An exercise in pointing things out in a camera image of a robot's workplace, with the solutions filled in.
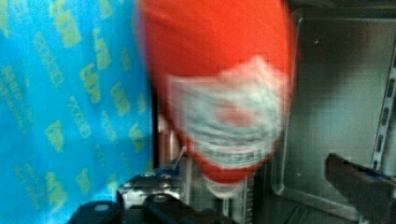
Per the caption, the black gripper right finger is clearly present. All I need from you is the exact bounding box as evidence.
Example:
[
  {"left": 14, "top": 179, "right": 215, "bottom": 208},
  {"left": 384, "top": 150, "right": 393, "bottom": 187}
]
[{"left": 325, "top": 153, "right": 396, "bottom": 224}]

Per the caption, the red ketchup bottle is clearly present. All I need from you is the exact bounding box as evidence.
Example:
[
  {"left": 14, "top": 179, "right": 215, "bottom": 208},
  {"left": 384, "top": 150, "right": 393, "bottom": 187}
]
[{"left": 138, "top": 0, "right": 295, "bottom": 198}]

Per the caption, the metal oven tray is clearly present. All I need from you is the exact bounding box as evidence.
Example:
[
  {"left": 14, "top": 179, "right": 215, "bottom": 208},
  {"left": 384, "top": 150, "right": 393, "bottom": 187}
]
[{"left": 260, "top": 7, "right": 395, "bottom": 224}]

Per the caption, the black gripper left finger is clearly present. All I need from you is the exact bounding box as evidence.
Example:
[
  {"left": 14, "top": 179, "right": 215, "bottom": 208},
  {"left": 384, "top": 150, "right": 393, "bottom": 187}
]
[{"left": 66, "top": 193, "right": 237, "bottom": 224}]

